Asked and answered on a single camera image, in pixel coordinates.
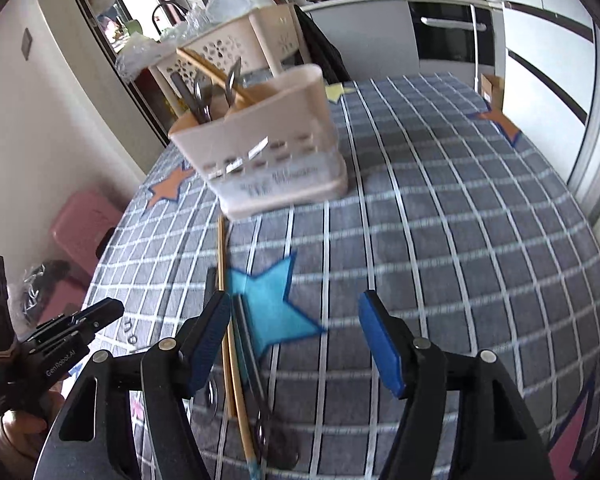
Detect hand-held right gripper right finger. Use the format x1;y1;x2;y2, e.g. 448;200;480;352
357;290;556;480

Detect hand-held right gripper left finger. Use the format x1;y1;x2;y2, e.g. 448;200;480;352
32;290;233;480

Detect black-handled steel spoon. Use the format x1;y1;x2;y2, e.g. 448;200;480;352
232;295;301;472

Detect black-handled steel utensil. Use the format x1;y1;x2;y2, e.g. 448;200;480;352
206;266;220;406
170;72;206;124

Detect blue patterned wooden chopstick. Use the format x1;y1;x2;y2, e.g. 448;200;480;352
224;327;260;480

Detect beige plastic utensil holder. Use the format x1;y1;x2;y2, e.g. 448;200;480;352
169;64;350;220

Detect person's left hand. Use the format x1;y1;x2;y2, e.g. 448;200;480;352
0;395;66;461

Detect pink plastic stool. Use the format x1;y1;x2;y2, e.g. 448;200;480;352
50;187;123;281
32;275;93;328

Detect black plastic bag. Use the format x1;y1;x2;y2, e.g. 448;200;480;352
10;260;72;326

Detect blue checked star tablecloth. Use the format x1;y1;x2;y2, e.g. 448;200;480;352
87;72;600;480

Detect crumpled clear plastic bags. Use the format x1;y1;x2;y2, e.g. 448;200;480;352
115;32;181;78

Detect cardboard box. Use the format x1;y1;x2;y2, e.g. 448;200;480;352
480;73;508;111

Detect beige perforated basket cart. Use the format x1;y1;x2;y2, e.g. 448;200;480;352
147;2;306;116

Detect dark hanging jacket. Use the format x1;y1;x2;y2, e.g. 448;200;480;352
295;5;353;86

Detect black kitchen faucet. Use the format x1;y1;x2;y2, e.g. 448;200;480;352
151;2;191;36

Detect white mop pole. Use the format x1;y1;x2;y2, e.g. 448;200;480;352
470;4;481;96

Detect black built-in oven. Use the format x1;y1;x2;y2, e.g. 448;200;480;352
409;1;496;66

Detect white refrigerator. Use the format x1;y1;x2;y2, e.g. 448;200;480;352
490;0;600;126

